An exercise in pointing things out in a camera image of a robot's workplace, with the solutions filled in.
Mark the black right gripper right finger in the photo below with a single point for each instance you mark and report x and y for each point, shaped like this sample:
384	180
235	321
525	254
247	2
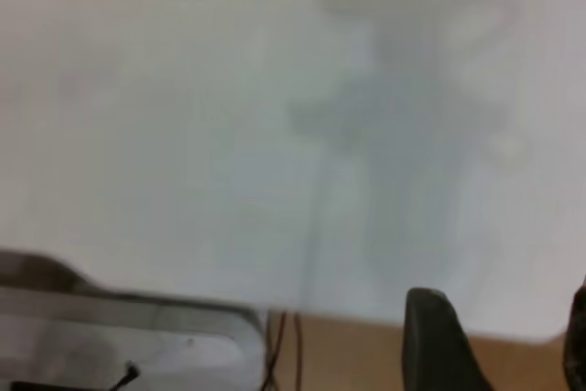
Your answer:
579	345

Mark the grey metal stand base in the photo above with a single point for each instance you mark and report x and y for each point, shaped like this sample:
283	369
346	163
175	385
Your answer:
137	331

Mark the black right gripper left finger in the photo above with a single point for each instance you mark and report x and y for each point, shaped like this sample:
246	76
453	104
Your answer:
435	350

